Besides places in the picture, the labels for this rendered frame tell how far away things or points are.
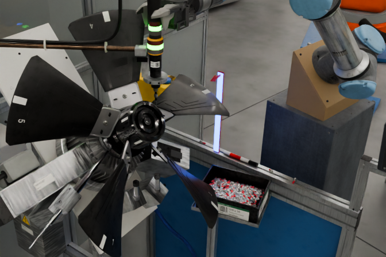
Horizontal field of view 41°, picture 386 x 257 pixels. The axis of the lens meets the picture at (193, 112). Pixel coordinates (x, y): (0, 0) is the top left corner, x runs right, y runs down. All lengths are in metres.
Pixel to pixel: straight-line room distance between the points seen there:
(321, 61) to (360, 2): 3.27
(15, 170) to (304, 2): 0.89
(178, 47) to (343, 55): 1.30
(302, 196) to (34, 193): 0.90
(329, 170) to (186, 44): 1.20
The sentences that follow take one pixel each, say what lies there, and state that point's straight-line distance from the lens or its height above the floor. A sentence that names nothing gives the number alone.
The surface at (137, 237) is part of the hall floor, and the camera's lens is 2.82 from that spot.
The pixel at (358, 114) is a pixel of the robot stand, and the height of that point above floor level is 1.00.
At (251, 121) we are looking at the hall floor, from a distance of 3.83.
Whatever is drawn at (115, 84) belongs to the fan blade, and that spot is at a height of 1.28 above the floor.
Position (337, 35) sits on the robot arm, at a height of 1.39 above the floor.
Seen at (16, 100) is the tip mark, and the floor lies 1.35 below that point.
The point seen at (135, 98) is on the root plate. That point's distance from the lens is 1.46.
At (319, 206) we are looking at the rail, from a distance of 1.80.
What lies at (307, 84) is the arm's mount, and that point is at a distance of 1.91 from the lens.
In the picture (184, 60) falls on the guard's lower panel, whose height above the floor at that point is 0.77.
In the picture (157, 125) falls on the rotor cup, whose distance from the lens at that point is 1.42.
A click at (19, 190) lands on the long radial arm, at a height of 1.13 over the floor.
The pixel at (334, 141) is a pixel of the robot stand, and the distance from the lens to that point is 1.91.
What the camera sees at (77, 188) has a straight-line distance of 1.39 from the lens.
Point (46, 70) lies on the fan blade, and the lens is 1.31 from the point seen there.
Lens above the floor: 1.95
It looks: 30 degrees down
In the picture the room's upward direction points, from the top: 2 degrees clockwise
